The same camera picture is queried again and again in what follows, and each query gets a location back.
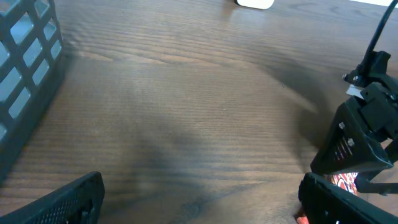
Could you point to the grey plastic lattice basket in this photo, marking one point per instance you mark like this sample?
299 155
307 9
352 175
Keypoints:
31 71

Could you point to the red chocolate bar wrapper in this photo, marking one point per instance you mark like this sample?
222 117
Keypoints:
346 181

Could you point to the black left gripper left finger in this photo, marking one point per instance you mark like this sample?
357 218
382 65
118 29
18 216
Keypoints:
78 202

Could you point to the white barcode scanner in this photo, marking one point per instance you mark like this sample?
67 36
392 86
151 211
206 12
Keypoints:
256 4

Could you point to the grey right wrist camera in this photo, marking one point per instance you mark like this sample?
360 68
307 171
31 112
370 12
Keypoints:
354 91

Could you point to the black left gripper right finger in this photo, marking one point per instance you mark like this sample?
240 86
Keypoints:
325 203

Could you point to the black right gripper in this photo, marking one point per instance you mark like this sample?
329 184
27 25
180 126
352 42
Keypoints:
353 142

